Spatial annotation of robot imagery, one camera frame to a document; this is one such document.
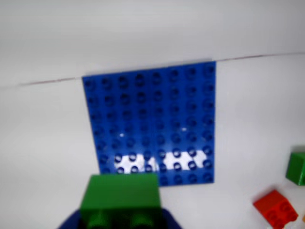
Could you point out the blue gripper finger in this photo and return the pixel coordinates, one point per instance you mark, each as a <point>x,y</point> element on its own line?
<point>168,221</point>
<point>72,221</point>

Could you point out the red 2x2 block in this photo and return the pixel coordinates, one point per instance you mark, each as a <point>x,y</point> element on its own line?
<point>276,210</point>

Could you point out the green 2x2 block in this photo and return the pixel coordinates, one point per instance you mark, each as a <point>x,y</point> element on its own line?
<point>121,193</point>

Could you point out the green 2x4 block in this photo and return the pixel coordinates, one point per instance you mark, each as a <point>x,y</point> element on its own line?
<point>296,168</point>

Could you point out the blue 8x8 baseplate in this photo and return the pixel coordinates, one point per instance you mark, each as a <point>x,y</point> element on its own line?
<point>152,114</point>

